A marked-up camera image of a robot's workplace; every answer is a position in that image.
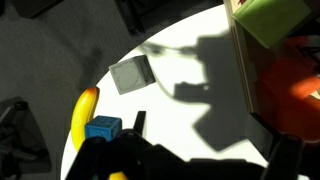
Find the black floor stand base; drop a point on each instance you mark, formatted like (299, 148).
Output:
(20, 133)

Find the grey block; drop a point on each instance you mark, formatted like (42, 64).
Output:
(130, 76)

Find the lime green wooden block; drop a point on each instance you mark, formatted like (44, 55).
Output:
(270, 20)

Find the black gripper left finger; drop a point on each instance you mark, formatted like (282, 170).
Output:
(140, 123)

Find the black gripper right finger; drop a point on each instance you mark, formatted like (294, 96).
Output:
(266, 136)

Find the black post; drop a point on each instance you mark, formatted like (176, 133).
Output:
(131, 16)

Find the yellow banana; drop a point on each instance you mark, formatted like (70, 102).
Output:
(83, 113)

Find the blue block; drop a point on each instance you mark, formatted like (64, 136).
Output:
(100, 128)

